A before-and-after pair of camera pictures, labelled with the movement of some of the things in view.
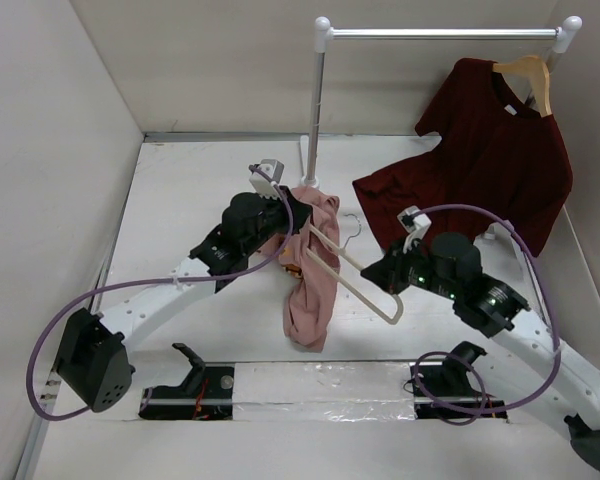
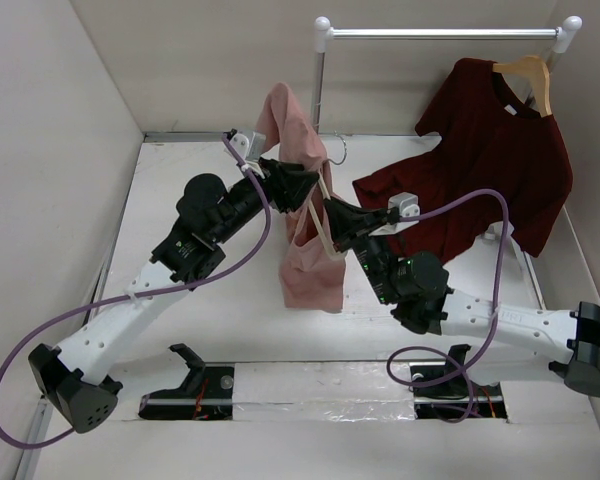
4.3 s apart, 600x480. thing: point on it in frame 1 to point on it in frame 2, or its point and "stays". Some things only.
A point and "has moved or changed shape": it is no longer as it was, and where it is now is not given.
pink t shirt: x=310 y=290 has moved or changed shape
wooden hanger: x=538 y=73 stays
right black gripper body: x=415 y=269 to x=375 y=253
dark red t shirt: x=500 y=157 stays
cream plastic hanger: x=339 y=252 to x=332 y=251
